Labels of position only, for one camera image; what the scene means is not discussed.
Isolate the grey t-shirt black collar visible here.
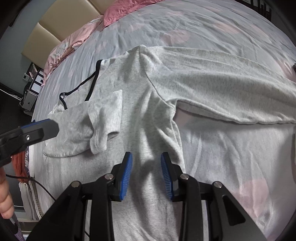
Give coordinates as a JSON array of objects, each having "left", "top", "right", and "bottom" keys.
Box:
[{"left": 41, "top": 45, "right": 295, "bottom": 240}]

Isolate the person's left hand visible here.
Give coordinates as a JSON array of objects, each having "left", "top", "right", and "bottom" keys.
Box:
[{"left": 0, "top": 167, "right": 15, "bottom": 219}]

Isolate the orange folded fleece garment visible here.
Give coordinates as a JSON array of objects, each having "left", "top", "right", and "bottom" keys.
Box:
[{"left": 11, "top": 151, "right": 29, "bottom": 183}]

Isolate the floral dark folded garment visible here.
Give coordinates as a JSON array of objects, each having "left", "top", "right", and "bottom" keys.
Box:
[{"left": 24, "top": 148, "right": 30, "bottom": 176}]

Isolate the white folded garment stack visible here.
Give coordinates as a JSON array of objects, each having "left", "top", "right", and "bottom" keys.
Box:
[{"left": 18, "top": 181, "right": 44, "bottom": 221}]

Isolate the left white black nightstand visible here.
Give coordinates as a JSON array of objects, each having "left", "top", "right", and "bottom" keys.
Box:
[{"left": 20, "top": 63, "right": 44, "bottom": 115}]

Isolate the white black nightstand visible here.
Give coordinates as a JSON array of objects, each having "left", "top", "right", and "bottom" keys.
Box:
[
  {"left": 20, "top": 63, "right": 44, "bottom": 115},
  {"left": 235, "top": 0, "right": 272, "bottom": 21}
]

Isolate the purple fleece sleeve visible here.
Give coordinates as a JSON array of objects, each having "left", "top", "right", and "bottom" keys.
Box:
[{"left": 10, "top": 214, "right": 25, "bottom": 241}]

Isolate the grey pink dotted bedsheet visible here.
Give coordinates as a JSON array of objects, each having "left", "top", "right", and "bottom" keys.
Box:
[{"left": 31, "top": 0, "right": 296, "bottom": 241}]

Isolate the light pink pillow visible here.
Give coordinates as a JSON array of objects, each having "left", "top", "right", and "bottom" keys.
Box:
[{"left": 42, "top": 15, "right": 103, "bottom": 85}]

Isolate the beige padded headboard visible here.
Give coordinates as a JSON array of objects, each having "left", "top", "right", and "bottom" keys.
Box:
[{"left": 22, "top": 0, "right": 113, "bottom": 68}]

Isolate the dark pink pillow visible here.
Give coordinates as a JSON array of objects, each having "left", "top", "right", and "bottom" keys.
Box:
[{"left": 103, "top": 0, "right": 163, "bottom": 28}]

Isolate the right white black nightstand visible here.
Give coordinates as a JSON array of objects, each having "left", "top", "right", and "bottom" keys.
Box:
[{"left": 235, "top": 0, "right": 272, "bottom": 21}]

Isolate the black cable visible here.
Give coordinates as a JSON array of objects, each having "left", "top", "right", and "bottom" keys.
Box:
[{"left": 4, "top": 173, "right": 57, "bottom": 202}]

